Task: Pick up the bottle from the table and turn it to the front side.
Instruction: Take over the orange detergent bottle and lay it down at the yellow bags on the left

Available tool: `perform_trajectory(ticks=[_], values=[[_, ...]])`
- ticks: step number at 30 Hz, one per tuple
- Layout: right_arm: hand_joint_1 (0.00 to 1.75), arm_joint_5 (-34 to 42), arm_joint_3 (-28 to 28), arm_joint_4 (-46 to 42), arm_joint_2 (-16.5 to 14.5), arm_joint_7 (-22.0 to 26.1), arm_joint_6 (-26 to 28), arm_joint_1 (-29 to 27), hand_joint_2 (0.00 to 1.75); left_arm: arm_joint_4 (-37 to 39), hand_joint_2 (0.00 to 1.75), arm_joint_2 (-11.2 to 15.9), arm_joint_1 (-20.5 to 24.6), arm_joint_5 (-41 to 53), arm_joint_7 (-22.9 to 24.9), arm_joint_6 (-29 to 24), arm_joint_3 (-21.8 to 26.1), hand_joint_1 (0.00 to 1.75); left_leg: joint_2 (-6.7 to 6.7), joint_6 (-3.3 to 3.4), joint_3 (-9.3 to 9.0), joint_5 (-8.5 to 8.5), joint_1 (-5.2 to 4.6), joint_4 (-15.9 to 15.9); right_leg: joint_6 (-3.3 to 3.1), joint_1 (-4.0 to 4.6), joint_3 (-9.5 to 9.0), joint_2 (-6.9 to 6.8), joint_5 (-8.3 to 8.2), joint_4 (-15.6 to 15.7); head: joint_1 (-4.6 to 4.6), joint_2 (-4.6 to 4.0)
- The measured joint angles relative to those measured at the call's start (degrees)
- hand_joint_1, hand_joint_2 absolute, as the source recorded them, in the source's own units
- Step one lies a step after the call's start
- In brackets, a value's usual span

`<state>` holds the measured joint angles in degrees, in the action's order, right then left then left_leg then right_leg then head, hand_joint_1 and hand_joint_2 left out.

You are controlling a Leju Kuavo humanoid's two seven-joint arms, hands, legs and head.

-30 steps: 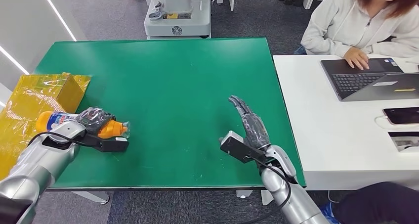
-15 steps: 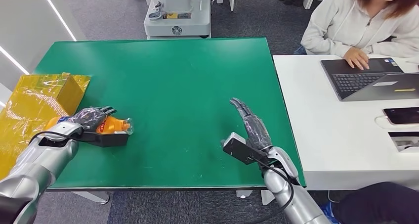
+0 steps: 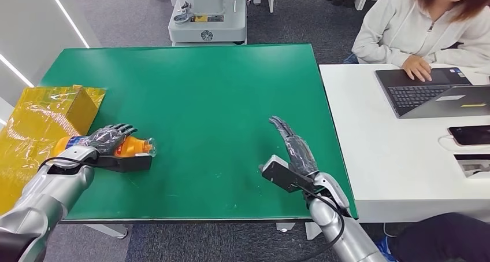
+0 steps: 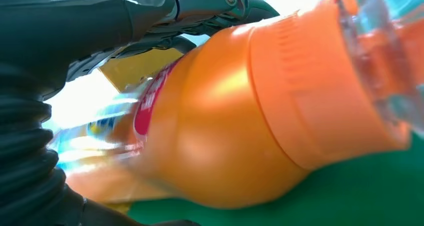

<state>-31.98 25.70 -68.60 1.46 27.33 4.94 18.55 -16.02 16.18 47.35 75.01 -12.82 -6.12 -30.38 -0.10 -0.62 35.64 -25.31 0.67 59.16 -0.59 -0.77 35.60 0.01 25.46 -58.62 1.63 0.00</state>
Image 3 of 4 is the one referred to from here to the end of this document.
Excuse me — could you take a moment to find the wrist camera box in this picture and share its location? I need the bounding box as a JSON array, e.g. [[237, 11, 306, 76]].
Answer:
[[91, 153, 153, 174], [259, 154, 319, 194]]

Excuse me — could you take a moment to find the person's hand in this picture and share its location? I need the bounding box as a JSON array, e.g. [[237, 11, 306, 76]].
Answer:
[[402, 54, 434, 83]]

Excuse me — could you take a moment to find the black smartphone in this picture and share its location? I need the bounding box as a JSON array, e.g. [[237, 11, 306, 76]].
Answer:
[[448, 125, 490, 146]]

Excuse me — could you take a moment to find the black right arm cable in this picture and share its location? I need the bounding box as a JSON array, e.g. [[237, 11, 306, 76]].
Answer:
[[290, 186, 346, 262]]

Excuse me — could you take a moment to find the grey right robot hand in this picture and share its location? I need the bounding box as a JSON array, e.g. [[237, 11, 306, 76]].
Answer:
[[268, 116, 320, 177]]

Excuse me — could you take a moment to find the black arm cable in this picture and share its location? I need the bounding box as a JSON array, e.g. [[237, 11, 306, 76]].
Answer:
[[37, 156, 98, 174], [290, 186, 346, 262]]

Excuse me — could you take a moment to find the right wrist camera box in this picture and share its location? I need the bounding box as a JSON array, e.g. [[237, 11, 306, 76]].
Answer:
[[259, 154, 319, 194]]

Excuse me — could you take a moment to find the person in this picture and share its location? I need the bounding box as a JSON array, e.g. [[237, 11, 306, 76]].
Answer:
[[343, 0, 490, 83]]

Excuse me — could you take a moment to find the dark grey laptop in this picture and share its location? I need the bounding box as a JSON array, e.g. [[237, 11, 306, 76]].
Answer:
[[375, 67, 490, 119]]

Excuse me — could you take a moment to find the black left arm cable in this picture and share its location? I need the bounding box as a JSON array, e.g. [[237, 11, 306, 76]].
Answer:
[[37, 156, 98, 174]]

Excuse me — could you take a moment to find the green table mat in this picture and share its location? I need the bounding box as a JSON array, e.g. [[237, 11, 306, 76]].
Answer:
[[40, 43, 359, 222]]

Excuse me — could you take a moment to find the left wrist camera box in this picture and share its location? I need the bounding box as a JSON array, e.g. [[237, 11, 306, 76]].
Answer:
[[91, 153, 153, 174]]

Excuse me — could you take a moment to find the orange plastic bottle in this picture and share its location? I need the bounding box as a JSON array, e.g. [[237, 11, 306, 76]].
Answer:
[[51, 135, 158, 158]]

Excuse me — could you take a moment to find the white desktop device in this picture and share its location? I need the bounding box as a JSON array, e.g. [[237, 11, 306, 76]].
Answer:
[[454, 153, 490, 179]]

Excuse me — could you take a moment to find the white desk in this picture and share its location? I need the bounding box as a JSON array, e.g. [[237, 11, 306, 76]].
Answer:
[[319, 64, 490, 224]]

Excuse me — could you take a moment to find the person's leg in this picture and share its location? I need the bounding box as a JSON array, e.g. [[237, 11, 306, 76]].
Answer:
[[374, 212, 490, 262]]

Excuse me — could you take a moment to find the white machine base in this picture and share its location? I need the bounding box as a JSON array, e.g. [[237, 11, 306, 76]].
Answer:
[[168, 0, 248, 46]]

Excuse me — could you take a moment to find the white charging cable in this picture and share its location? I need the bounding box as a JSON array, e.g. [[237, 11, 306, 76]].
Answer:
[[438, 135, 457, 152]]

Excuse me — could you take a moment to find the yellow film-wrapped cardboard box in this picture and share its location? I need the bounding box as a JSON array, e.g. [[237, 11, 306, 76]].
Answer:
[[0, 84, 107, 216]]

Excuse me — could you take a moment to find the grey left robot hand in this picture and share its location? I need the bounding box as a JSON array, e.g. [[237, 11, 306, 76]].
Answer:
[[78, 123, 138, 156]]

